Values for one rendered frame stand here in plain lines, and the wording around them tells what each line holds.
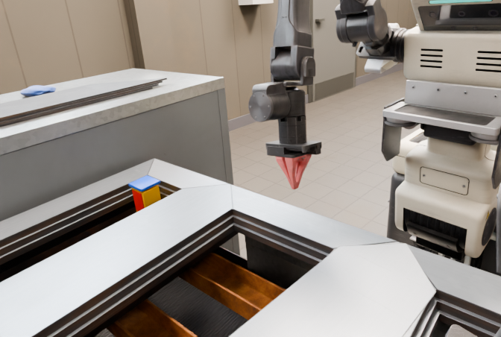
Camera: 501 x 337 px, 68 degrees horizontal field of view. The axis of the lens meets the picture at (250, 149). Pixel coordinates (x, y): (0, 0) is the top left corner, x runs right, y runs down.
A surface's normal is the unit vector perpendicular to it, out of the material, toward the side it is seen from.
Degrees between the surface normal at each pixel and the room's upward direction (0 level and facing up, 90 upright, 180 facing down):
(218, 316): 0
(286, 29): 77
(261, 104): 81
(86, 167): 90
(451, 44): 98
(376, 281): 1
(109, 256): 0
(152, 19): 90
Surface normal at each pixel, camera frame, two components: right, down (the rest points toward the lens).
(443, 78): -0.70, 0.43
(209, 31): 0.69, 0.22
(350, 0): -0.57, 0.65
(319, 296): -0.07, -0.93
